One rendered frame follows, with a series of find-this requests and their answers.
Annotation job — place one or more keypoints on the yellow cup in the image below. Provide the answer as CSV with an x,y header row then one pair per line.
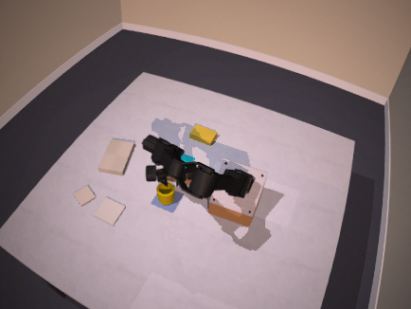
x,y
165,195

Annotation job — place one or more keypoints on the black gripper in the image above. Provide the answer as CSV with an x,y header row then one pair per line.
x,y
152,172

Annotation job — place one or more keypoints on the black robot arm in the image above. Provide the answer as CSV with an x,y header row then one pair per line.
x,y
205,180

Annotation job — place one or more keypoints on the brown wooden bar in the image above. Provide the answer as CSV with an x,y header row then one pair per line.
x,y
173,180

